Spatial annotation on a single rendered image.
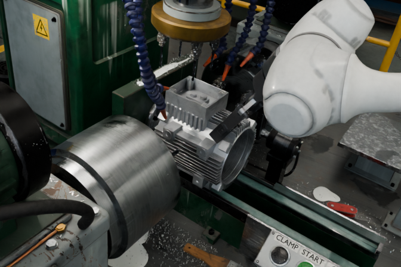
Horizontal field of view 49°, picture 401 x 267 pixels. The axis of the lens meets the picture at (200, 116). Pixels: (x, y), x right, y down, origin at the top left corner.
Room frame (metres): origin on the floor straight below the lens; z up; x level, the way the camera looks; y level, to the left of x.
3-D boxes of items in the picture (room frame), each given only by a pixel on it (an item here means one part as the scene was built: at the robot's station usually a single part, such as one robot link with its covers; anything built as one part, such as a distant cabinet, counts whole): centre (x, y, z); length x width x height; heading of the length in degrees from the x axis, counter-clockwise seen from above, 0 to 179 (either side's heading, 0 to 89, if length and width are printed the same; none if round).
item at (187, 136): (0.90, -0.02, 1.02); 0.20 x 0.19 x 0.19; 60
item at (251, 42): (1.21, -0.15, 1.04); 0.41 x 0.25 x 0.25; 149
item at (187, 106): (0.92, 0.02, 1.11); 0.12 x 0.11 x 0.07; 60
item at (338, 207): (0.93, -0.44, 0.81); 0.09 x 0.03 x 0.02; 85
